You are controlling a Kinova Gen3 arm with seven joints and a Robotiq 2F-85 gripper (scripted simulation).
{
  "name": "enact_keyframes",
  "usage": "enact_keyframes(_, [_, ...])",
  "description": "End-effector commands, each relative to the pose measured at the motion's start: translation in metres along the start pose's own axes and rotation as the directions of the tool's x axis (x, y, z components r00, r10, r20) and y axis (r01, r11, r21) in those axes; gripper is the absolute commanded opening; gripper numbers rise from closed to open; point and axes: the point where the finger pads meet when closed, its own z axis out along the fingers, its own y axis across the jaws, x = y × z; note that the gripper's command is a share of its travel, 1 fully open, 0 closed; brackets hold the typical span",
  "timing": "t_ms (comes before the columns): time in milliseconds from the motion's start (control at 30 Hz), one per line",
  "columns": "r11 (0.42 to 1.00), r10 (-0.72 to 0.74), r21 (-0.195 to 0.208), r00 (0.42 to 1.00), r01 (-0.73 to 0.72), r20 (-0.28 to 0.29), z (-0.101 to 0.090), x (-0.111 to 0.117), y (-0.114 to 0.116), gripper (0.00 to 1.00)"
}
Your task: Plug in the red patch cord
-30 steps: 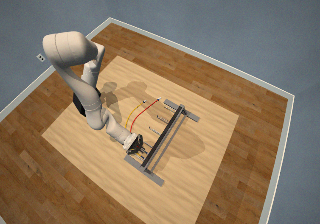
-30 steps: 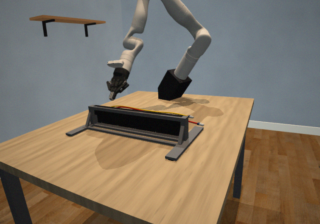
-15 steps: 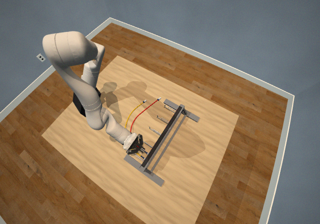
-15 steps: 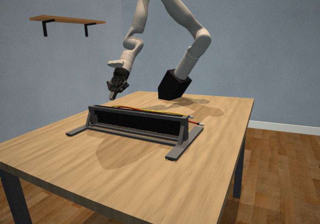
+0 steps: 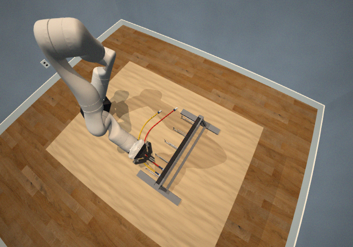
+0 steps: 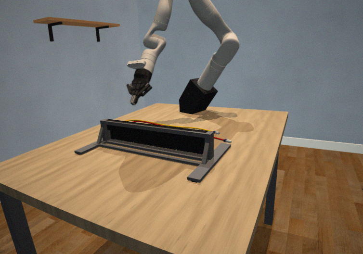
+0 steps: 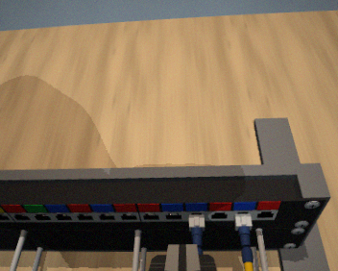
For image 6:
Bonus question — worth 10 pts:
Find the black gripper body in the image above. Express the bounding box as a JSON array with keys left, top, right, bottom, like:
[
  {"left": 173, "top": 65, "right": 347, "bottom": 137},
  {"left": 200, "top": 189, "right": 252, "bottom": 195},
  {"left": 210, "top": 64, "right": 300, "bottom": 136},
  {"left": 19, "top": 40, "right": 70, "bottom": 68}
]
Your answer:
[{"left": 132, "top": 68, "right": 152, "bottom": 90}]

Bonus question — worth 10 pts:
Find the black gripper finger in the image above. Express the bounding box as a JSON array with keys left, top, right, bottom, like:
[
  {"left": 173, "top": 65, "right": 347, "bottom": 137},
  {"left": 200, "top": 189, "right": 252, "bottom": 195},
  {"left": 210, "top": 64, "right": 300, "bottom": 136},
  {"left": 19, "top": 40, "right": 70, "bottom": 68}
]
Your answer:
[
  {"left": 132, "top": 80, "right": 152, "bottom": 105},
  {"left": 127, "top": 80, "right": 137, "bottom": 105}
]

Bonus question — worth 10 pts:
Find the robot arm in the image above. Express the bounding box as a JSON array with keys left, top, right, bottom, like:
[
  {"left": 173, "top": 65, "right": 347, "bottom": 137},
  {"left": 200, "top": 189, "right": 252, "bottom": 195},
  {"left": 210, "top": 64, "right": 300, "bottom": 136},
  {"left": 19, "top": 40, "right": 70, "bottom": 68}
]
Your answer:
[{"left": 127, "top": 0, "right": 240, "bottom": 90}]

